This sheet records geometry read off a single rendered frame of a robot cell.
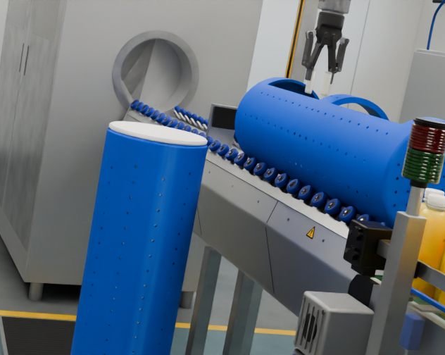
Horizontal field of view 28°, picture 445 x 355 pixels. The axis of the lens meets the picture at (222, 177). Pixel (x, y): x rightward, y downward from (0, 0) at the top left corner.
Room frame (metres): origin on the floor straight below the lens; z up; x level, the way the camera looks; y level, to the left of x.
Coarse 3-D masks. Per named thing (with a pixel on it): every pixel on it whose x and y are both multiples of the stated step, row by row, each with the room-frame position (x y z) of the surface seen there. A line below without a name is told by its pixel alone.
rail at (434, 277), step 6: (378, 246) 1.79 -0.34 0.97; (384, 246) 1.77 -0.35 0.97; (378, 252) 1.79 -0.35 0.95; (384, 252) 1.77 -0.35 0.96; (420, 264) 1.66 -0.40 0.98; (426, 264) 1.64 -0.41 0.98; (420, 270) 1.65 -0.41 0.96; (426, 270) 1.64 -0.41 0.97; (432, 270) 1.62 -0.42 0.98; (438, 270) 1.61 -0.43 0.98; (420, 276) 1.65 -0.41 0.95; (426, 276) 1.63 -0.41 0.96; (432, 276) 1.62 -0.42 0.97; (438, 276) 1.60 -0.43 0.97; (444, 276) 1.59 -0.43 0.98; (432, 282) 1.61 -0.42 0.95; (438, 282) 1.60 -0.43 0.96; (444, 282) 1.58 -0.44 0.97; (444, 288) 1.58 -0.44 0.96
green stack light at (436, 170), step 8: (408, 152) 1.45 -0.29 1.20; (416, 152) 1.44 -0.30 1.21; (424, 152) 1.43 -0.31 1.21; (408, 160) 1.45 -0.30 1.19; (416, 160) 1.43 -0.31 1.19; (424, 160) 1.43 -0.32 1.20; (432, 160) 1.43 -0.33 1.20; (440, 160) 1.44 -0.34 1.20; (408, 168) 1.44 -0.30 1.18; (416, 168) 1.43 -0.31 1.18; (424, 168) 1.43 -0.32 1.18; (432, 168) 1.43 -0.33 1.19; (440, 168) 1.44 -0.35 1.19; (408, 176) 1.44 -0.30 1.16; (416, 176) 1.43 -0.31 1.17; (424, 176) 1.43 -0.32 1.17; (432, 176) 1.43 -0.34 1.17; (440, 176) 1.45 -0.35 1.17
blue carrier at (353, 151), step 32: (256, 96) 2.67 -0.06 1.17; (288, 96) 2.52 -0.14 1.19; (352, 96) 2.36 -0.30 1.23; (256, 128) 2.58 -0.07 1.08; (288, 128) 2.40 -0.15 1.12; (320, 128) 2.25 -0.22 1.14; (352, 128) 2.14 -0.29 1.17; (384, 128) 2.04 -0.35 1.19; (288, 160) 2.39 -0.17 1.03; (320, 160) 2.21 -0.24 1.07; (352, 160) 2.07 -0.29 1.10; (384, 160) 1.96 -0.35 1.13; (352, 192) 2.08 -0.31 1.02; (384, 192) 1.94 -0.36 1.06
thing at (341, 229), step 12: (144, 120) 3.63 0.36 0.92; (216, 156) 2.90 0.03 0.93; (228, 168) 2.77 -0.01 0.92; (240, 168) 2.72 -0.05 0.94; (252, 180) 2.60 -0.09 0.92; (264, 192) 2.51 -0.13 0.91; (276, 192) 2.46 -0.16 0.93; (288, 204) 2.36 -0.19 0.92; (300, 204) 2.32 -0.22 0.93; (324, 204) 2.25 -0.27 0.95; (312, 216) 2.24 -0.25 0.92; (324, 216) 2.20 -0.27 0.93; (336, 216) 2.17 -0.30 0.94; (336, 228) 2.13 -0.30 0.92; (348, 228) 2.09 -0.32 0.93
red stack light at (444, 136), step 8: (416, 128) 1.44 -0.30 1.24; (424, 128) 1.43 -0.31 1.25; (432, 128) 1.43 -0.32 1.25; (416, 136) 1.44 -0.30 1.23; (424, 136) 1.43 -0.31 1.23; (432, 136) 1.43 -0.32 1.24; (440, 136) 1.43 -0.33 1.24; (408, 144) 1.45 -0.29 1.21; (416, 144) 1.44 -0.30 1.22; (424, 144) 1.43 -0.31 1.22; (432, 144) 1.43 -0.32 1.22; (440, 144) 1.43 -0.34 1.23; (432, 152) 1.43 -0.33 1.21; (440, 152) 1.43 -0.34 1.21
